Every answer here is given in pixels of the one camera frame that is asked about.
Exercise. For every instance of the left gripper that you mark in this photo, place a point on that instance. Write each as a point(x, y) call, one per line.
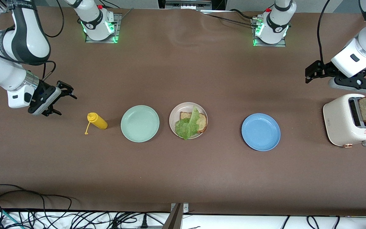
point(325, 69)

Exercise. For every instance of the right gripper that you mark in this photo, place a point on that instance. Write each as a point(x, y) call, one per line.
point(45, 93)

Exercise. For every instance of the yellow mustard squeeze bottle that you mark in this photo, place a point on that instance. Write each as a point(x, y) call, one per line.
point(98, 121)

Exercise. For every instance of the green lettuce leaf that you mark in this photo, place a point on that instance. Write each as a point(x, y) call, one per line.
point(186, 127)

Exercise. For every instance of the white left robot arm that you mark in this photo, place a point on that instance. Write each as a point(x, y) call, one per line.
point(276, 22)

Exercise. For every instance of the mint green plate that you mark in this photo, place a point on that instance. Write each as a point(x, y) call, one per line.
point(140, 124)

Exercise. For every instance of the blue plate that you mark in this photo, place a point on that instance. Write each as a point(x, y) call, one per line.
point(260, 132)

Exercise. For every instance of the beige plate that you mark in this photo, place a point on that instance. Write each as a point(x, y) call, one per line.
point(172, 119)

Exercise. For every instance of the cream white toaster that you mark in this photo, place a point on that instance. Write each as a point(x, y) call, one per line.
point(338, 121)

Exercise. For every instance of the black power plug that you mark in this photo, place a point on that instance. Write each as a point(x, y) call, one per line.
point(144, 222)

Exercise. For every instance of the silver black equipment box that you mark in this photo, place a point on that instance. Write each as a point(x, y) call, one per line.
point(187, 4)

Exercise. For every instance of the grey power strip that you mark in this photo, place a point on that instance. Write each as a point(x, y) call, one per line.
point(154, 227)

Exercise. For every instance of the white lower shelf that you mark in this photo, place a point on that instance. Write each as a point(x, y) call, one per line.
point(233, 222)

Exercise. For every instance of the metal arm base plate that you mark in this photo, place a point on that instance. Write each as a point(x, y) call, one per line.
point(270, 45)
point(118, 28)

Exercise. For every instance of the aluminium frame bar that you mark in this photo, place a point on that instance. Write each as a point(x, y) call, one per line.
point(2, 3)

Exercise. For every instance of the grey metal bracket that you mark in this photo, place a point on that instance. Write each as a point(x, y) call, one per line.
point(176, 219)

